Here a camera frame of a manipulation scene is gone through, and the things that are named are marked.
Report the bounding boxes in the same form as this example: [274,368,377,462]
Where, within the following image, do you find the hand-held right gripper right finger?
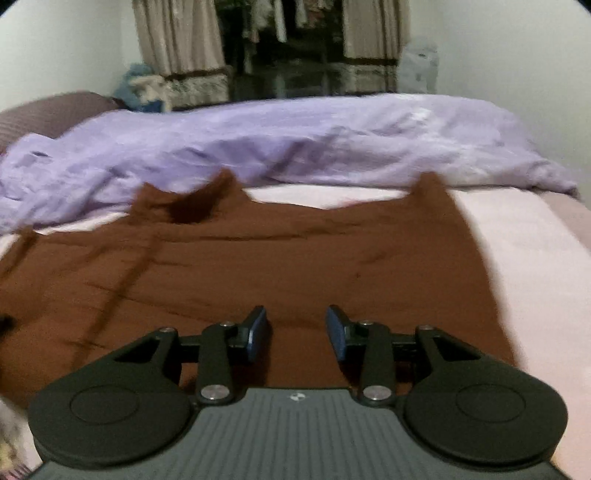
[325,305,486,408]

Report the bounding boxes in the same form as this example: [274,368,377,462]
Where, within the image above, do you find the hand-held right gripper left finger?
[112,305,273,406]

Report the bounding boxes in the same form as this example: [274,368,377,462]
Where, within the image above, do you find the brown jacket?
[0,169,517,407]

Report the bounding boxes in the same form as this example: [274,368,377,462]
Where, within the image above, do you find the hanging clothes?
[217,0,345,44]

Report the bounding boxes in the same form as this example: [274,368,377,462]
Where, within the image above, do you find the purple duvet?
[0,92,580,235]

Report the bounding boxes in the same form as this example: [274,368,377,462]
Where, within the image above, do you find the bed with white sheet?
[0,185,591,480]

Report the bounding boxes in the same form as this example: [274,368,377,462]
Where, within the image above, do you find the mauve padded headboard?
[0,91,122,153]

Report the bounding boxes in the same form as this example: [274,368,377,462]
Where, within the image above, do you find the dark glass balcony door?
[215,0,347,101]

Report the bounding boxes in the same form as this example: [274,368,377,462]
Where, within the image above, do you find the beige curtain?
[342,0,411,94]
[131,0,232,110]

